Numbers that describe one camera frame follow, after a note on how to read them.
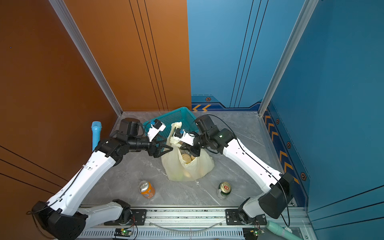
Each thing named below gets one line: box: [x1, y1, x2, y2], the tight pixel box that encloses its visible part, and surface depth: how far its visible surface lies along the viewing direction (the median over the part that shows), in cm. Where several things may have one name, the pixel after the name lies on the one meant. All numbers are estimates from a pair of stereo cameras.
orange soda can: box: [138, 180, 156, 199], surface depth 74 cm
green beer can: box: [218, 181, 232, 197], surface depth 74 cm
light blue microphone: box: [91, 120, 102, 152], surface depth 80 cm
